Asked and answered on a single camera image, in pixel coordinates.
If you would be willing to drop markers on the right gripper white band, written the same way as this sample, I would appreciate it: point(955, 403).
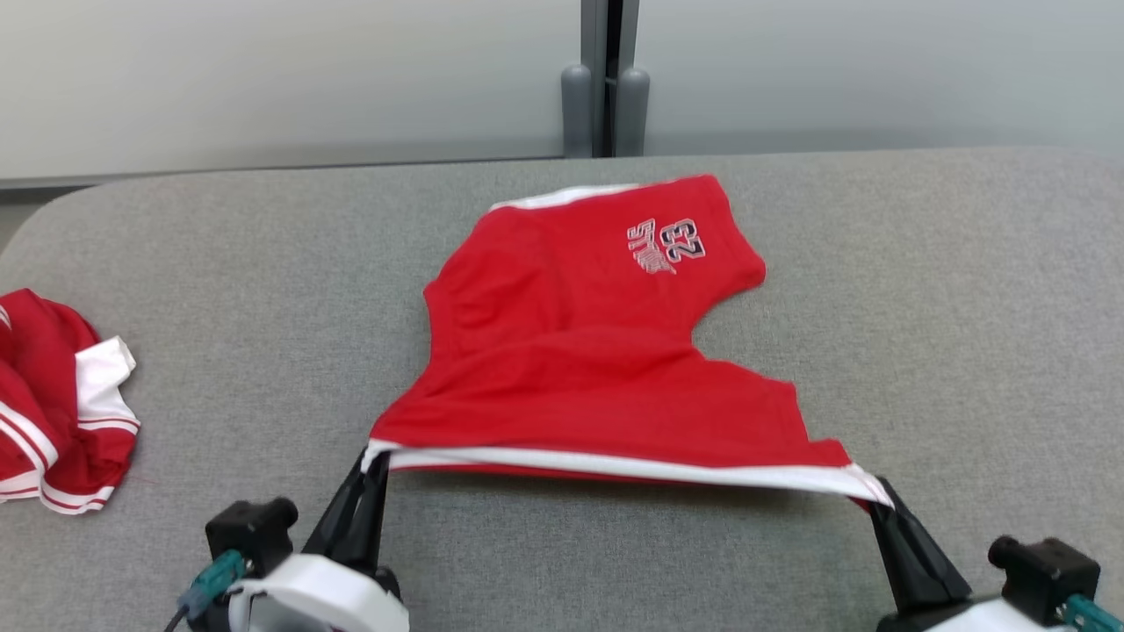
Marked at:
point(957, 619)

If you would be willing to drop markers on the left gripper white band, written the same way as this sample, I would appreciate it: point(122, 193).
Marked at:
point(325, 597)

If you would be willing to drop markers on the red basketball shorts number 23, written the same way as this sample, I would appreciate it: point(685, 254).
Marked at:
point(571, 351)

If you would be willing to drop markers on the red Bulls jersey white sleeves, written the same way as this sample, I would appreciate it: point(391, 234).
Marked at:
point(44, 369)

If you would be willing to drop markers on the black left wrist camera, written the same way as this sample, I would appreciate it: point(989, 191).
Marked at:
point(250, 531)

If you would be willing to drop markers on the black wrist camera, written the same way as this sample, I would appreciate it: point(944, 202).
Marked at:
point(250, 531)
point(1045, 570)

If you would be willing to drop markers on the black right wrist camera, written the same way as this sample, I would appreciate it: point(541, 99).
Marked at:
point(1045, 570)

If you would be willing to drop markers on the grey partition base rail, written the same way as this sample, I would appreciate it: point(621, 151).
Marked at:
point(263, 172)

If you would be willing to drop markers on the grey partition frame post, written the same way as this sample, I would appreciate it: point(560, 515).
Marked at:
point(593, 35)

